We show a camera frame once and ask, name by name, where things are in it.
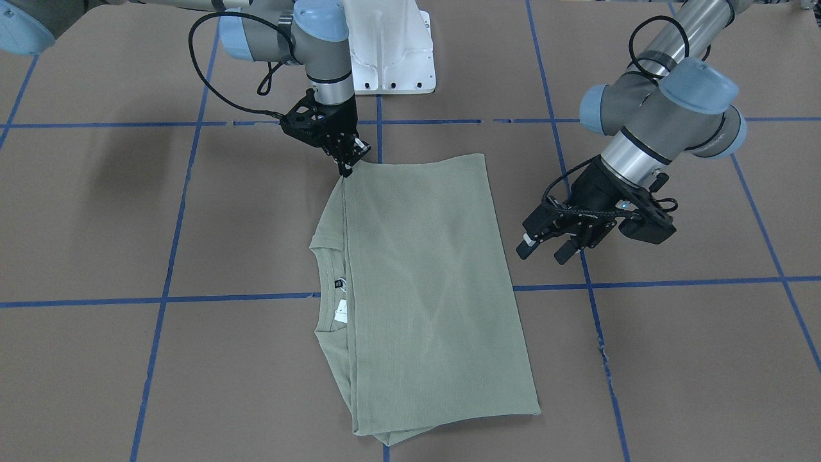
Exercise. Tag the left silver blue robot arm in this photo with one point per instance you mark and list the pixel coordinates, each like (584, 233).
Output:
(668, 102)

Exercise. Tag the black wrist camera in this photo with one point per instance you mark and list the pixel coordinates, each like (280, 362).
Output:
(651, 221)
(303, 121)

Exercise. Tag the white paper hang tag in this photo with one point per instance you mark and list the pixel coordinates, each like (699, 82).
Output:
(340, 314)

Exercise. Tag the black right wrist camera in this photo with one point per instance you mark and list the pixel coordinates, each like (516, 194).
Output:
(303, 121)

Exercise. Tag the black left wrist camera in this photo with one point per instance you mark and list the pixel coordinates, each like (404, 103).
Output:
(651, 221)

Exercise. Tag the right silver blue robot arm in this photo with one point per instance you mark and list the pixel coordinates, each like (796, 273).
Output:
(313, 34)

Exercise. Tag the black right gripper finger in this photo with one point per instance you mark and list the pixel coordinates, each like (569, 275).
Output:
(345, 167)

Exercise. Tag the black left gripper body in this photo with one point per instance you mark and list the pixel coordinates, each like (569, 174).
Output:
(591, 190)

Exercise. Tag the olive green long-sleeve shirt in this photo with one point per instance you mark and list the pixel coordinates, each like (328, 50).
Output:
(434, 336)

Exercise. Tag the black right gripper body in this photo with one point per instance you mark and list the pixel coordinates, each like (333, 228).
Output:
(344, 121)

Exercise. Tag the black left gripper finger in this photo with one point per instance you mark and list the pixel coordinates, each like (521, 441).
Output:
(530, 243)
(570, 248)

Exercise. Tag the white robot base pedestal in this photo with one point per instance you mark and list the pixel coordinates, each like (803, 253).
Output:
(392, 50)

